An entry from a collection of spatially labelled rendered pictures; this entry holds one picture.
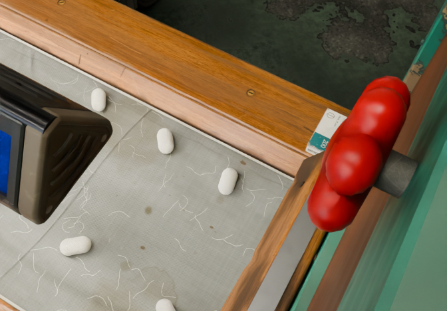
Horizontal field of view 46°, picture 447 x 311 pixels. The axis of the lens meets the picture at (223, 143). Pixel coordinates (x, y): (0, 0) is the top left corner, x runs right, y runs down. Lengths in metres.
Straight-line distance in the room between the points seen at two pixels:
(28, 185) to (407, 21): 1.68
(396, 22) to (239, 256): 1.37
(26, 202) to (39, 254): 0.35
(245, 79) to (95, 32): 0.23
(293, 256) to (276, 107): 0.25
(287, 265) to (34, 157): 0.29
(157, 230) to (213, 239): 0.07
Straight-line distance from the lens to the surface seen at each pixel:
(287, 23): 1.81
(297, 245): 0.53
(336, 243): 0.52
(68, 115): 0.32
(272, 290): 0.51
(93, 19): 0.81
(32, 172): 0.32
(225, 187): 0.65
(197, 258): 0.64
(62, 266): 0.67
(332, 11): 1.87
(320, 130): 0.67
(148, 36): 0.77
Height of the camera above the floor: 1.36
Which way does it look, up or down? 62 degrees down
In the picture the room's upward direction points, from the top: 2 degrees clockwise
